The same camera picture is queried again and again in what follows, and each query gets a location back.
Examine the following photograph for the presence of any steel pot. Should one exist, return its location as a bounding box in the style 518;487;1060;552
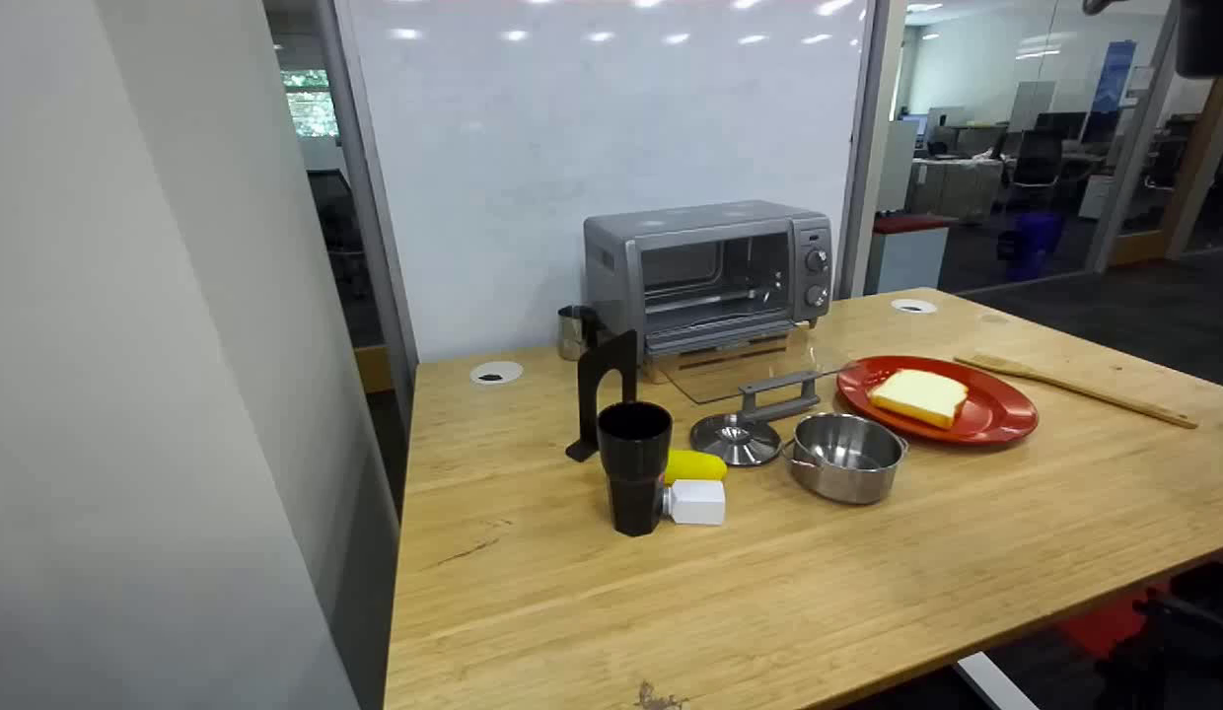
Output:
781;408;910;507

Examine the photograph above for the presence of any white table leg bar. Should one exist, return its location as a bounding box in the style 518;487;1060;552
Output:
954;652;1043;710

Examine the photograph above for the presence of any silver toaster oven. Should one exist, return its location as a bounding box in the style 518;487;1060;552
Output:
582;195;842;427

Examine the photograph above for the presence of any red plastic object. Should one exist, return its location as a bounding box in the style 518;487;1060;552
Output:
1054;579;1177;662

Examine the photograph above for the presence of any yellow sponge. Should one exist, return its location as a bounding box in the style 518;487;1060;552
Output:
663;447;731;485

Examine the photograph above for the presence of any small steel mug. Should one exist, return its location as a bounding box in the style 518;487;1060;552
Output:
553;305;600;364

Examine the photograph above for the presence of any white cabinet red top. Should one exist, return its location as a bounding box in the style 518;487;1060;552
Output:
870;209;958;295

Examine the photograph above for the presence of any white block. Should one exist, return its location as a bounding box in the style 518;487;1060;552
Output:
660;478;731;533

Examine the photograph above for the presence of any steel pot lid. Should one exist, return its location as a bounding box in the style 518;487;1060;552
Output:
688;405;789;472

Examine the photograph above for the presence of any wooden slotted spatula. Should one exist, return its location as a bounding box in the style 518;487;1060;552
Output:
954;348;1202;432

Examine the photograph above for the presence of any black plastic cup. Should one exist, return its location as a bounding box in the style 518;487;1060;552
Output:
592;397;674;539

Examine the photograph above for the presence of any red plate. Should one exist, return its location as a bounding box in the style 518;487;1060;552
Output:
831;351;1043;448

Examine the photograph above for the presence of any white bread slice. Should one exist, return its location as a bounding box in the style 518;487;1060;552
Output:
864;368;973;432

